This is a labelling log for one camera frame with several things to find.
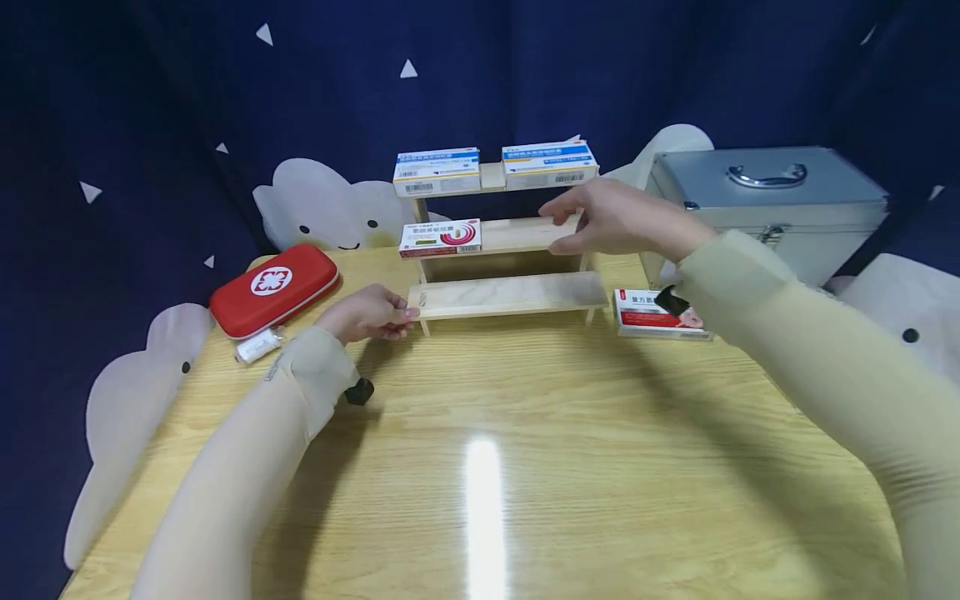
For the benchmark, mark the person's left fingers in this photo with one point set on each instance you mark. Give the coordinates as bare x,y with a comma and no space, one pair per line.
394,331

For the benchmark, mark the person's right thumb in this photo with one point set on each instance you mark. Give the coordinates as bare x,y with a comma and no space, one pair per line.
571,244

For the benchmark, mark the red first aid pouch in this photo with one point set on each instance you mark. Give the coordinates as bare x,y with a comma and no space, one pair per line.
274,287

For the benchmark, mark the person's left hand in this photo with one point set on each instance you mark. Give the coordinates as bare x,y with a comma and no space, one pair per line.
364,315

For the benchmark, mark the silver metal case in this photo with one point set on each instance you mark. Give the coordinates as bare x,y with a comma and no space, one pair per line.
780,204

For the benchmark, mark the person's right forearm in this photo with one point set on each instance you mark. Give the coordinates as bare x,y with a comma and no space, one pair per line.
832,375

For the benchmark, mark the person's left forearm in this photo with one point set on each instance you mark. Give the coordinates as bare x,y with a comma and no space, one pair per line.
247,467

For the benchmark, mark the small white bottle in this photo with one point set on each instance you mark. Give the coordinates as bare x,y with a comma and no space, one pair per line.
257,347

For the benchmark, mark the red white medicine box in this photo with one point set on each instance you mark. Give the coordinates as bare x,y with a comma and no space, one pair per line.
643,317

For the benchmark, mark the red swirl medicine box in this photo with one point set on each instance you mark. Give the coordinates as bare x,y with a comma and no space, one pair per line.
439,237

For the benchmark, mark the person's right hand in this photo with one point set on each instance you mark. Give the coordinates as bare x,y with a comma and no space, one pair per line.
630,221

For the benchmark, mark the blue white medicine box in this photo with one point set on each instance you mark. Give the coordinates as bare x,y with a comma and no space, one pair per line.
438,171
549,163

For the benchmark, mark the person's right index finger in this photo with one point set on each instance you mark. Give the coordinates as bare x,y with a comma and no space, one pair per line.
562,208

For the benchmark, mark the person's left thumb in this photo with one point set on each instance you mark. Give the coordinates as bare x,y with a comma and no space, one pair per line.
403,313

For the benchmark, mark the three-tier wooden shelf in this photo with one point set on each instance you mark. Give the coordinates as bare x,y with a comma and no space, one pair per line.
510,293

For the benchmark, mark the black wrist band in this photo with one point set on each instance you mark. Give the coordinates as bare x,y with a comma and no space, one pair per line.
671,301
360,391

